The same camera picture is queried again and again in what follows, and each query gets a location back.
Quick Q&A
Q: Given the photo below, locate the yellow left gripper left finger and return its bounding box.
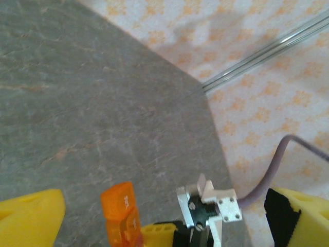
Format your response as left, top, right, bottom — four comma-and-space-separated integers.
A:
0, 189, 66, 247

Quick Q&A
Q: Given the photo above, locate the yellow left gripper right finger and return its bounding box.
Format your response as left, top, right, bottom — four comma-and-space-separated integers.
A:
264, 187, 329, 247

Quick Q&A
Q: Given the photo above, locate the orange and pink pill organizer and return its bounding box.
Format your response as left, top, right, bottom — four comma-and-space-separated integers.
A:
100, 181, 144, 247

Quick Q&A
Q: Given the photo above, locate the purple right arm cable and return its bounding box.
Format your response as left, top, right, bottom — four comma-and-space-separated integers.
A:
237, 135, 329, 206

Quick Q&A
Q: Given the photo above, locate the aluminium frame post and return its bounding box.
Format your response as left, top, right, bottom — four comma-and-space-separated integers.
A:
201, 10, 329, 94

